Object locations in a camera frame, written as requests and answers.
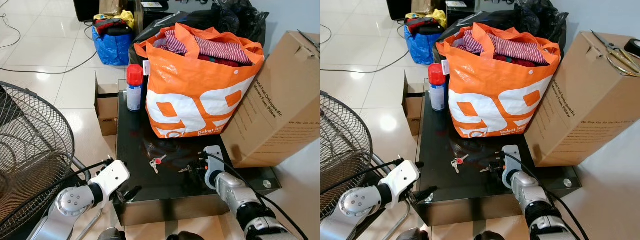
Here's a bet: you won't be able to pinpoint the blue plastic bag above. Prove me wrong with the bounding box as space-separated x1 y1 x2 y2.
91 25 135 67
404 25 441 66

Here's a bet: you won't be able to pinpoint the yellow cloth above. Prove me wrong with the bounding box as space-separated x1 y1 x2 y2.
429 9 448 28
112 10 136 29

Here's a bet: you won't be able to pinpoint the black cabinet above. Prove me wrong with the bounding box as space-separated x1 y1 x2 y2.
386 0 413 21
74 0 101 22

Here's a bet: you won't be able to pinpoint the keys with red tag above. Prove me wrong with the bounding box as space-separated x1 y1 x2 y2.
450 154 470 175
149 154 168 175

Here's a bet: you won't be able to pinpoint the dark right robot leg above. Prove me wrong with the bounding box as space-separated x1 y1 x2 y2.
472 231 507 240
167 231 205 240

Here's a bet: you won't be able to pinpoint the small open cardboard box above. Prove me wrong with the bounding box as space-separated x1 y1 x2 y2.
94 72 121 137
402 70 426 137

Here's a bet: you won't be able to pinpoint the orange and white shopping bag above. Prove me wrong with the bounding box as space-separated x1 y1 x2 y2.
134 22 266 139
436 22 562 139

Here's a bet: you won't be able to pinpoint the long grey floor cable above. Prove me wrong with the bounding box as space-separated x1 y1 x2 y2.
0 50 99 76
320 50 411 74

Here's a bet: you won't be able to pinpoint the red and black clothes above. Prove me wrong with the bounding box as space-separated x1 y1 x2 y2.
406 16 441 36
93 16 130 37

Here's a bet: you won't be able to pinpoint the looped grey floor cable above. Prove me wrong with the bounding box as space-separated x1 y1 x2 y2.
0 12 22 50
320 24 334 46

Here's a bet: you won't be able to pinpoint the black wire-cage floor fan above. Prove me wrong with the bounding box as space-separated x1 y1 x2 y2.
320 91 397 223
0 81 94 240

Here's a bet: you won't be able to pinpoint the black tape roll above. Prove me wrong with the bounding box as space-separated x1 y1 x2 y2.
624 38 640 59

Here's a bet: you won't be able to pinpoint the black glossy low table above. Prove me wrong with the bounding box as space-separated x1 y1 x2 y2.
415 80 584 227
114 80 282 227

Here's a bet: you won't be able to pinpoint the spray can with red cap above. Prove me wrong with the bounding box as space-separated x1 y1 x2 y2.
126 64 145 112
428 63 447 112

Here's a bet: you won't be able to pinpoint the red striped cloth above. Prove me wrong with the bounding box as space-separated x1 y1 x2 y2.
154 30 253 66
452 30 551 66

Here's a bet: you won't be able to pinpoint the dark robot leg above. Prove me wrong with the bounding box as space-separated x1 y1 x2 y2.
395 227 431 240
167 231 205 240
472 231 507 240
97 227 127 240

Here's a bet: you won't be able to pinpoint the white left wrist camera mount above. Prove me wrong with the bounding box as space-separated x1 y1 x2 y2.
387 160 422 201
93 160 131 200

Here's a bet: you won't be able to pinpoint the dark left robot leg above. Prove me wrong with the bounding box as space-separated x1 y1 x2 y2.
395 227 431 240
97 227 127 240

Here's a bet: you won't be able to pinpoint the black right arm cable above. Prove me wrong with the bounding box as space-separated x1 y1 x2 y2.
199 151 307 240
495 151 590 240

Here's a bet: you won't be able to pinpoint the brown paper package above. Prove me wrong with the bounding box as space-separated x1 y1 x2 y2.
99 0 129 17
411 0 436 15

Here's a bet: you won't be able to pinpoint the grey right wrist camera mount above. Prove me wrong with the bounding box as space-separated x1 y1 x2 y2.
203 145 225 190
501 145 522 189

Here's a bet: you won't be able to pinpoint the large brown cardboard box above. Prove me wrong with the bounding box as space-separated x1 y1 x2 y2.
220 31 321 169
524 31 640 168

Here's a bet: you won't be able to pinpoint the black box with white label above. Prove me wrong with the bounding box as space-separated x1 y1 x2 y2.
134 0 174 32
445 0 477 27

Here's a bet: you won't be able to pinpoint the metal scissors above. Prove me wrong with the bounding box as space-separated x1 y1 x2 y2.
591 30 640 77
297 29 321 52

